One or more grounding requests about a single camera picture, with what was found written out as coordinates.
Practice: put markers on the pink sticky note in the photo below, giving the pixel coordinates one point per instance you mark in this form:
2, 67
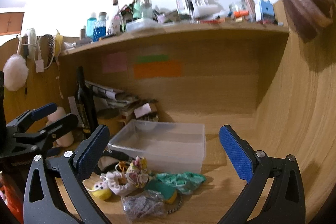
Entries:
114, 63

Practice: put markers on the orange sticky note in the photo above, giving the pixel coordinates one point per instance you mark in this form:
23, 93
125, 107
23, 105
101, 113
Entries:
157, 69

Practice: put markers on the black headband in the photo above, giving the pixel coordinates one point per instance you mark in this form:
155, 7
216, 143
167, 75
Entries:
108, 161

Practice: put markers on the blue toy box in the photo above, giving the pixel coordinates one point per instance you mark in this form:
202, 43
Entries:
266, 10

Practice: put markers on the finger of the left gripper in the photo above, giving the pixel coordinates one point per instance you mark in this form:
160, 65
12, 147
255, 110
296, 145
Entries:
50, 133
24, 121

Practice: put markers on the blue liquid bottle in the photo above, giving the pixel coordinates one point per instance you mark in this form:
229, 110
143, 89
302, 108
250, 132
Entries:
99, 30

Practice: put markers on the floral scrunchie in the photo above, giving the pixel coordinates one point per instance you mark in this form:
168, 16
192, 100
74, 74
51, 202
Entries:
137, 173

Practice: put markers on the stack of papers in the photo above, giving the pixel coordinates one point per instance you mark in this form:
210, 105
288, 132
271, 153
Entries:
106, 98

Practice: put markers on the white drawstring pouch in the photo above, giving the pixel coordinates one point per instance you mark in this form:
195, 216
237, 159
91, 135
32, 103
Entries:
117, 183

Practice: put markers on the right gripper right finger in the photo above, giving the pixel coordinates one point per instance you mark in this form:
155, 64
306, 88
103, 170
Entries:
285, 202

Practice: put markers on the black white rope hairband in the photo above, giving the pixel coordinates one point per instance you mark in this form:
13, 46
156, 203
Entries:
176, 205

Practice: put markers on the green sticky note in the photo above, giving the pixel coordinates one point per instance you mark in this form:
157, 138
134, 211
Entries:
152, 58

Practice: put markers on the dark wine bottle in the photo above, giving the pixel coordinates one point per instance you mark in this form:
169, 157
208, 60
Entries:
85, 104

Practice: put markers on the clear acrylic organizer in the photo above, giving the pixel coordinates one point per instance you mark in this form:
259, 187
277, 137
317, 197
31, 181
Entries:
196, 8

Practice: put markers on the yellow white plush toy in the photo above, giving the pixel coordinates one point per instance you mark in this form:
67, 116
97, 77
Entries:
100, 190

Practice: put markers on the small cardboard box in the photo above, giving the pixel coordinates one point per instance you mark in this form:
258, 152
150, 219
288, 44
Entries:
145, 109

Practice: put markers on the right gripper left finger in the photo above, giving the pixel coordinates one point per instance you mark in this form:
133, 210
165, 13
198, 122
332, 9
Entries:
43, 202

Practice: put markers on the wooden shelf board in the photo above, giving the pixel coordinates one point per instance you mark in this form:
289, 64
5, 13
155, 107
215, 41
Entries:
183, 33

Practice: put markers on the teal scrunchie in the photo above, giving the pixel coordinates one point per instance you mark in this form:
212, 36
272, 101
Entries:
185, 183

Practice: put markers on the clear bag grey fabric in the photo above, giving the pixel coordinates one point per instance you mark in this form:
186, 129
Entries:
148, 203

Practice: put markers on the clear plastic storage box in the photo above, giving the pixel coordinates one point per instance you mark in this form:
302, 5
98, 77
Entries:
168, 147

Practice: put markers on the green yellow sponge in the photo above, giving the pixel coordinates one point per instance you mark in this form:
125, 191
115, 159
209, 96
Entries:
169, 193

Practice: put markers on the white fluffy pompom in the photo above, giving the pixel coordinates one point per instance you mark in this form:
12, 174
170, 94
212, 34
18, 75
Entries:
15, 73

